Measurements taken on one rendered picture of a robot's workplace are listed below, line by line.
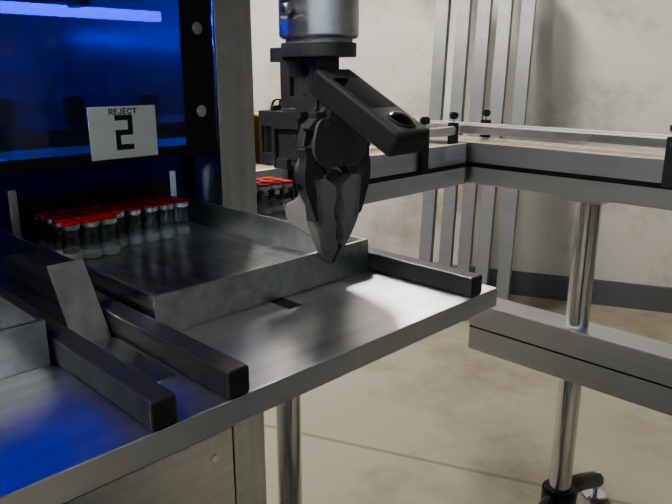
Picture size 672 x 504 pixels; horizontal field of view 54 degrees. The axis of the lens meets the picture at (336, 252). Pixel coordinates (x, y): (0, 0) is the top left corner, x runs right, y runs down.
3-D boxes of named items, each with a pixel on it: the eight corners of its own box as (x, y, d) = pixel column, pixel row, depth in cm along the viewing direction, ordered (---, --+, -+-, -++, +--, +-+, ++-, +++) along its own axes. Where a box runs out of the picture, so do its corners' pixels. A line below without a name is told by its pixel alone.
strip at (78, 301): (53, 334, 54) (45, 265, 53) (88, 324, 56) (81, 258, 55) (137, 391, 44) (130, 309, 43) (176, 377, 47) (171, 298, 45)
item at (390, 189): (220, 237, 101) (215, 133, 97) (166, 221, 112) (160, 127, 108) (470, 184, 148) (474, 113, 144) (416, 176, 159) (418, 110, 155)
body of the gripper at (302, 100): (313, 162, 71) (311, 46, 68) (372, 170, 65) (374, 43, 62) (257, 170, 66) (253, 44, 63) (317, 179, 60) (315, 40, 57)
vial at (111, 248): (98, 253, 77) (94, 215, 76) (115, 250, 79) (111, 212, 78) (107, 257, 76) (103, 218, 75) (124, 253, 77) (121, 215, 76)
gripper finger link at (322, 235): (299, 254, 70) (297, 167, 67) (339, 265, 66) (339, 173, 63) (277, 260, 68) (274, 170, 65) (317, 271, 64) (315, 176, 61)
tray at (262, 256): (-1, 257, 76) (-5, 228, 75) (189, 222, 94) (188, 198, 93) (157, 337, 53) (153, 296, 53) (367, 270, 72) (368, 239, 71)
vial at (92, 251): (79, 257, 76) (75, 218, 75) (97, 253, 77) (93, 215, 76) (88, 261, 74) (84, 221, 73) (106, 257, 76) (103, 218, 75)
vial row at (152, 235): (51, 257, 76) (47, 218, 74) (184, 231, 88) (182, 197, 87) (60, 261, 74) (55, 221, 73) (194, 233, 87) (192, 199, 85)
